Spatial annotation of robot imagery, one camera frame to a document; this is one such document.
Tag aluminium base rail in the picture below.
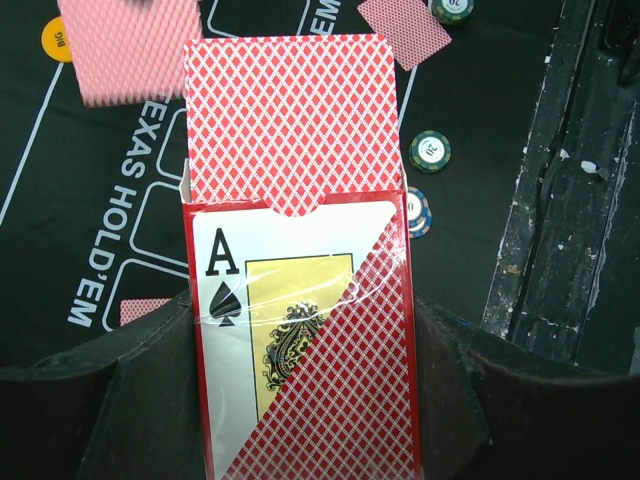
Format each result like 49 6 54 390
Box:
481 1 639 375

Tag yellow big blind button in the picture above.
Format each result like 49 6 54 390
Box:
40 16 72 64

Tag green chips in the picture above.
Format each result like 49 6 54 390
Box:
430 0 475 25

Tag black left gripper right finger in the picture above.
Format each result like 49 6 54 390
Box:
414 293 639 479

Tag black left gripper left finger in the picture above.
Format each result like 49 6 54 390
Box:
1 292 205 479

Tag green poker chip stack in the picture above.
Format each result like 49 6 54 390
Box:
409 130 452 173

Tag red cards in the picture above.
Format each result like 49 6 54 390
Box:
357 0 452 71
120 298 170 326

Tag red playing card box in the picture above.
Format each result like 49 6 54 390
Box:
180 34 422 479

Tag red card being dealt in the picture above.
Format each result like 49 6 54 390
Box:
58 0 203 107

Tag blue poker chip stack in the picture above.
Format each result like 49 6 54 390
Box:
407 186 432 239

